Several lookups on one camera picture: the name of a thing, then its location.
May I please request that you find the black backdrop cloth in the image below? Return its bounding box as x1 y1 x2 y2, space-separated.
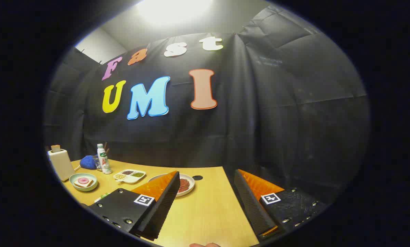
43 33 370 206

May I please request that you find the pale green round plate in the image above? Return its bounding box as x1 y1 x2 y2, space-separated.
69 172 98 192

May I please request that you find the white milk bottle green cap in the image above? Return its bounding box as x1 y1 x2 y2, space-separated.
97 143 112 175

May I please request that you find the white toaster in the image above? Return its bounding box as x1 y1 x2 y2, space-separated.
47 149 76 181

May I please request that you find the white divided dish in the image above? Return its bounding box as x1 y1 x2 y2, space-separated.
113 169 146 184

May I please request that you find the bread slice with crust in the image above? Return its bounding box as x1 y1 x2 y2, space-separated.
73 177 94 188

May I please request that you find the white round bowl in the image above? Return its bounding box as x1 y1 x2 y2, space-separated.
147 173 195 197

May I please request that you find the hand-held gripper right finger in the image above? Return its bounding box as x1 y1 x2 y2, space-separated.
234 169 328 241

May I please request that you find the blue fluffy cloth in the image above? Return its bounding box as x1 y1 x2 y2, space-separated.
80 155 96 170

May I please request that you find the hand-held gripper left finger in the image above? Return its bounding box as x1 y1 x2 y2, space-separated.
88 170 181 241

